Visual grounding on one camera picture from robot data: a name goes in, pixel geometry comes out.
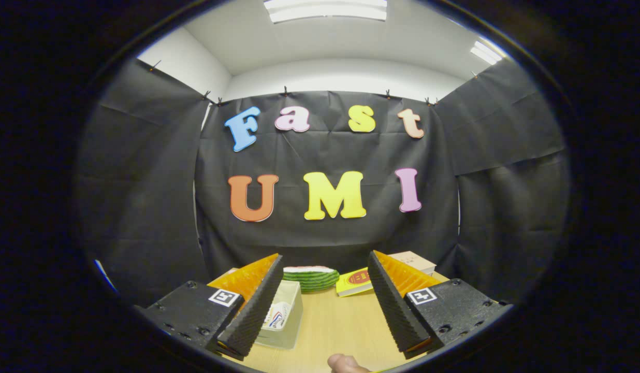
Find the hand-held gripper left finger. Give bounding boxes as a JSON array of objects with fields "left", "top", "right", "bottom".
[{"left": 136, "top": 253, "right": 284, "bottom": 362}]

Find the watermelon slice plush toy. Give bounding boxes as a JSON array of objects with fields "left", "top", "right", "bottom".
[{"left": 282, "top": 266, "right": 340, "bottom": 292}]

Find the long ceiling light panel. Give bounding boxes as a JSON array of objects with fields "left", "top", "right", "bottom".
[{"left": 263, "top": 0, "right": 388, "bottom": 24}]

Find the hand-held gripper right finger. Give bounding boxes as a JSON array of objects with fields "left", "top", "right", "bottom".
[{"left": 368, "top": 250, "right": 512, "bottom": 360}]

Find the beige fabric storage box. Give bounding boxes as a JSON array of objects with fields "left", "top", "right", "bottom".
[{"left": 255, "top": 280, "right": 303, "bottom": 349}]

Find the yellow book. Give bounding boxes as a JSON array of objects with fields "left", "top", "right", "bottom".
[{"left": 336, "top": 267, "right": 375, "bottom": 297}]

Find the small ceiling light panel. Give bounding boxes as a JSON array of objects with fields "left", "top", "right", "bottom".
[{"left": 470, "top": 40, "right": 503, "bottom": 65}]

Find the white shoe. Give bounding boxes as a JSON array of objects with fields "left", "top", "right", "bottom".
[{"left": 262, "top": 302, "right": 292, "bottom": 331}]

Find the row of black clips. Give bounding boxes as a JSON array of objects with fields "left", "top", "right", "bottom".
[{"left": 148, "top": 60, "right": 480, "bottom": 107}]

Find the tan cover book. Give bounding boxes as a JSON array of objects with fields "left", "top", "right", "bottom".
[{"left": 388, "top": 251, "right": 437, "bottom": 276}]

